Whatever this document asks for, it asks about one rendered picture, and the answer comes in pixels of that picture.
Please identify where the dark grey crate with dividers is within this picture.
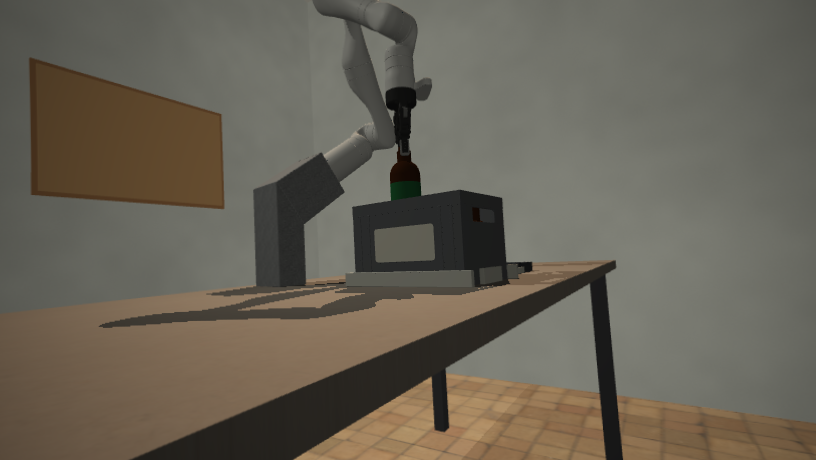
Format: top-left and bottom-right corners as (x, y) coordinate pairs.
(354, 190), (508, 285)

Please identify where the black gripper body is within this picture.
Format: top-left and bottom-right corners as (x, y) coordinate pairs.
(385, 87), (416, 125)

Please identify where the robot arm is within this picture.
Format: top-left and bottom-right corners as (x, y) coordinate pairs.
(312, 0), (432, 182)

